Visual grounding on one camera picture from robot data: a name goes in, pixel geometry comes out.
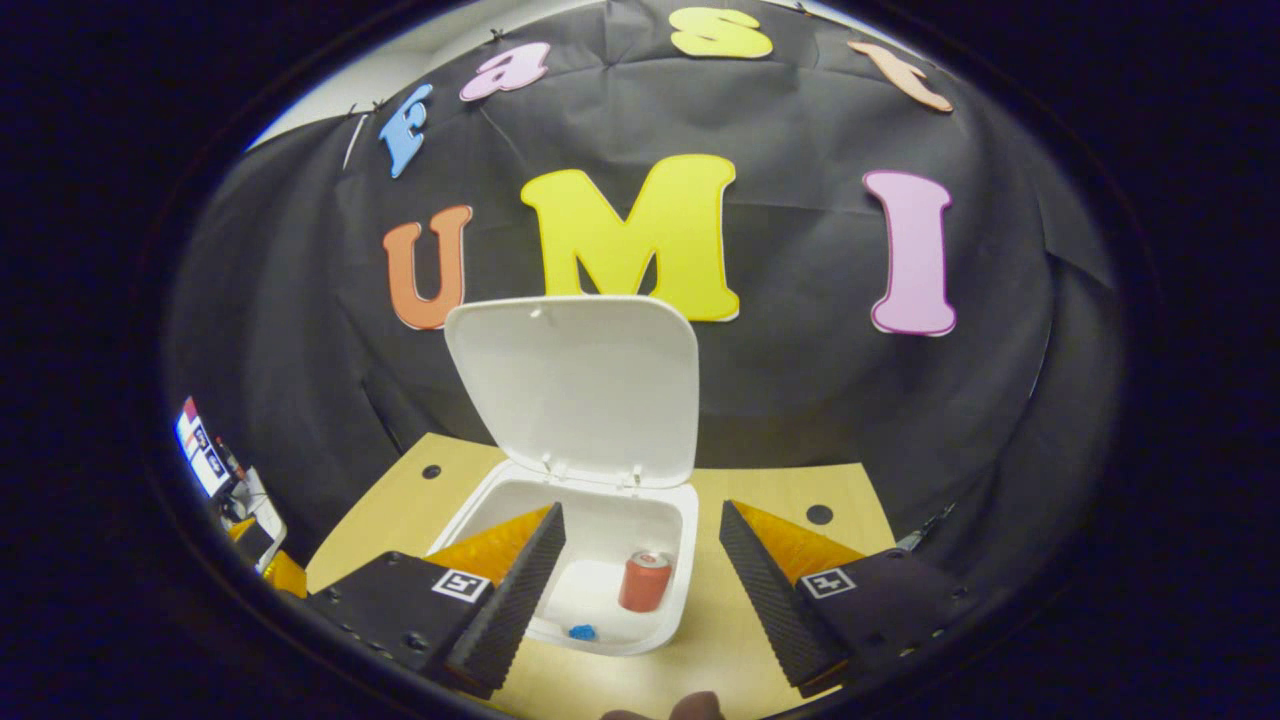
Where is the black backdrop cloth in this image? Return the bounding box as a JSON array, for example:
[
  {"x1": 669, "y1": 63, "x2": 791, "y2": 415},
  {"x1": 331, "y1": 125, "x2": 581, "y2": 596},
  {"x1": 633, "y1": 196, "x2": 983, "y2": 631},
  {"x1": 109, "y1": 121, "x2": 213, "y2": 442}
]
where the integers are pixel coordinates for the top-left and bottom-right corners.
[{"x1": 165, "y1": 0, "x2": 1126, "y2": 601}]

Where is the wall poster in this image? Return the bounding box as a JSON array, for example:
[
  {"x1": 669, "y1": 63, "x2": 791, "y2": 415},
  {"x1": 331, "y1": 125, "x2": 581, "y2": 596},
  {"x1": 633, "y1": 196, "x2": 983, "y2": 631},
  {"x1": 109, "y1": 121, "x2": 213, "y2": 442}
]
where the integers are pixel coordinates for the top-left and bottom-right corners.
[{"x1": 175, "y1": 397, "x2": 237, "y2": 499}]

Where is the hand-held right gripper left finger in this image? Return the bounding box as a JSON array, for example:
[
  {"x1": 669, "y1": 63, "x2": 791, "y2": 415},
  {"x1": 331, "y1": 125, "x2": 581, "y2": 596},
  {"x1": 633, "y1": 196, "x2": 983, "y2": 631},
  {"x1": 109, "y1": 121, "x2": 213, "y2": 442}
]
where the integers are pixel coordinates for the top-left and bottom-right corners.
[{"x1": 305, "y1": 502, "x2": 567, "y2": 699}]

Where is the wooden desktop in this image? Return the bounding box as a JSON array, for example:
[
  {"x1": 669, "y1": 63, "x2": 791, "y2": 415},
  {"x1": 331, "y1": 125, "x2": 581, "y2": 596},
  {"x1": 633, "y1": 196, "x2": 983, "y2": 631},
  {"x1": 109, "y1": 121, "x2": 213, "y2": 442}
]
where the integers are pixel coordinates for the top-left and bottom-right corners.
[{"x1": 305, "y1": 432, "x2": 896, "y2": 720}]

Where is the red pop can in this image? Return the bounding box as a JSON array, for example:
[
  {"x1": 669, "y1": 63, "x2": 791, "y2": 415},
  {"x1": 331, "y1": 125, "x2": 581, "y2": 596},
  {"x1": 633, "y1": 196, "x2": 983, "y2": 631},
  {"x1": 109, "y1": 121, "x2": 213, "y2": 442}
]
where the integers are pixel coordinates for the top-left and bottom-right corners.
[{"x1": 617, "y1": 549, "x2": 674, "y2": 614}]

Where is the white desktop garbage bin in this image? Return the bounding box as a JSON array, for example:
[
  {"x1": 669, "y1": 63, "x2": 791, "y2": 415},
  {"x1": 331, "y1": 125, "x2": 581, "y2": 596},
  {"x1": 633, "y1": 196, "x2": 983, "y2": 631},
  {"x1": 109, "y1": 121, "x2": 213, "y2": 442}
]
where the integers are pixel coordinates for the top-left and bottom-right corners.
[{"x1": 428, "y1": 295, "x2": 701, "y2": 658}]

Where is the white box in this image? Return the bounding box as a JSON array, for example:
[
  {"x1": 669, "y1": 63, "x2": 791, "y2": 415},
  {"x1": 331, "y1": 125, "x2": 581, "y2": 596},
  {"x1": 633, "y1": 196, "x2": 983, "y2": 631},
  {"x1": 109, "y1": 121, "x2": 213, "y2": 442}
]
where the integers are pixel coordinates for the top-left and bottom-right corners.
[{"x1": 228, "y1": 465, "x2": 288, "y2": 576}]

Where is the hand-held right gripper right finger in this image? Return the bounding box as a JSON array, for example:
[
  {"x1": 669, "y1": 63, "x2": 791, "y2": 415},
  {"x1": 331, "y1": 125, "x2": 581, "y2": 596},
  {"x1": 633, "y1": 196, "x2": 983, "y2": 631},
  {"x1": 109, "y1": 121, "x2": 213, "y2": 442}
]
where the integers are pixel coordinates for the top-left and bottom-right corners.
[{"x1": 719, "y1": 500, "x2": 986, "y2": 699}]

